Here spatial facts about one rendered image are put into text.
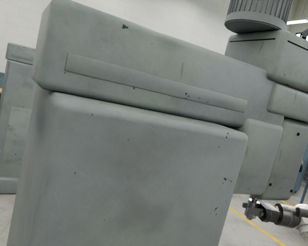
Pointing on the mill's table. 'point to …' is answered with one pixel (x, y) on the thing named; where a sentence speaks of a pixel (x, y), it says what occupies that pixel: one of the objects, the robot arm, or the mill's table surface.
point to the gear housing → (293, 104)
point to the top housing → (279, 57)
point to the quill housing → (287, 160)
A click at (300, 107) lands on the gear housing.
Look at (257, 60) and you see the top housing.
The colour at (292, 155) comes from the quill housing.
